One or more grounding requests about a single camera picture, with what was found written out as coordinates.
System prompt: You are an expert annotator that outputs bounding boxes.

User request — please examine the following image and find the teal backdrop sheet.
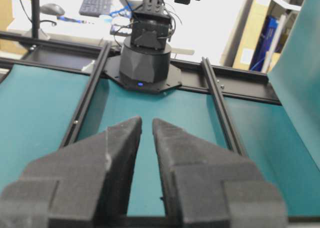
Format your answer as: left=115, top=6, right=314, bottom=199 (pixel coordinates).
left=268, top=0, right=320, bottom=165

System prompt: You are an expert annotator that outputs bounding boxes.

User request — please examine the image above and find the black rear frame bar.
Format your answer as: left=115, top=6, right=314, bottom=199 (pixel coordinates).
left=0, top=31, right=281, bottom=105

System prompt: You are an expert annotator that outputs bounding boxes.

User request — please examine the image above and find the black aluminium frame rail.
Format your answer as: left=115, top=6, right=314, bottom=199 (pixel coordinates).
left=201, top=57, right=248, bottom=157
left=59, top=42, right=112, bottom=149

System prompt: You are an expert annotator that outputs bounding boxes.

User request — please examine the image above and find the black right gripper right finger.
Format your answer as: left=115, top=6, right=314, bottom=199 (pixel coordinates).
left=152, top=118, right=288, bottom=228

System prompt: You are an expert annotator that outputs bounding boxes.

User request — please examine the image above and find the black computer mouse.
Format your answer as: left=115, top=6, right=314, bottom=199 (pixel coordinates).
left=39, top=3, right=65, bottom=16

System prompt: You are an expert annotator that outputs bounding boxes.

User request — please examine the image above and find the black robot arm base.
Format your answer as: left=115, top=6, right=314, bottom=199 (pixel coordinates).
left=104, top=0, right=191, bottom=93

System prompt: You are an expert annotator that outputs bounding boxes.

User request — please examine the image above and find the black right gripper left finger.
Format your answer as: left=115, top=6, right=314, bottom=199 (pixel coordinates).
left=0, top=116, right=142, bottom=228

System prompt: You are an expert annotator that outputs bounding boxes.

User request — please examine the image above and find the cardboard box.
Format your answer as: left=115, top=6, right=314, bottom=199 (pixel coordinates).
left=220, top=0, right=271, bottom=70

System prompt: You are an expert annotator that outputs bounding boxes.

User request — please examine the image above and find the black monitor stand pole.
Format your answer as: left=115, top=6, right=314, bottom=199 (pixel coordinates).
left=23, top=0, right=50, bottom=40

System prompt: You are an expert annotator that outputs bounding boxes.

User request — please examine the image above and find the black computer keyboard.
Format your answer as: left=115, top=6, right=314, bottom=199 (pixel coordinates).
left=79, top=0, right=112, bottom=17

